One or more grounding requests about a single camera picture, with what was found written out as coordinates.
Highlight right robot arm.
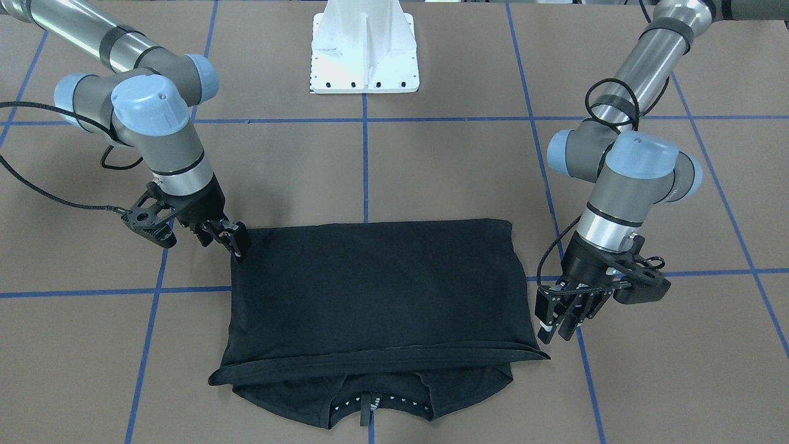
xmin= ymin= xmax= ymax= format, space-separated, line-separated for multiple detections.
xmin=2 ymin=1 xmax=251 ymax=262

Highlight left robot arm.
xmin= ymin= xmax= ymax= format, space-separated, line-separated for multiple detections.
xmin=535 ymin=1 xmax=787 ymax=343

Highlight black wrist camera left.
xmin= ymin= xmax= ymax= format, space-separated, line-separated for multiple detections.
xmin=613 ymin=255 xmax=671 ymax=305

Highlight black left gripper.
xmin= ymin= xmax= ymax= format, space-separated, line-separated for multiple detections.
xmin=534 ymin=231 xmax=632 ymax=345

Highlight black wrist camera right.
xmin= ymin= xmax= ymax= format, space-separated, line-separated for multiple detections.
xmin=121 ymin=181 xmax=177 ymax=249

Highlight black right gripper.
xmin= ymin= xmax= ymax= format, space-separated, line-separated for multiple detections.
xmin=175 ymin=178 xmax=253 ymax=264

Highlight black braided cable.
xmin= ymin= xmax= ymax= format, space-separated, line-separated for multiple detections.
xmin=0 ymin=101 xmax=149 ymax=214

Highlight black printed t-shirt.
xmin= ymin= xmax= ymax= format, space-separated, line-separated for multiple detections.
xmin=208 ymin=219 xmax=549 ymax=429

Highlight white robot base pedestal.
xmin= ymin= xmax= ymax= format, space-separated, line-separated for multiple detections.
xmin=309 ymin=1 xmax=420 ymax=94

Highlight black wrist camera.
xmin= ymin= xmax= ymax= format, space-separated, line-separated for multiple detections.
xmin=121 ymin=181 xmax=177 ymax=249
xmin=613 ymin=255 xmax=671 ymax=305

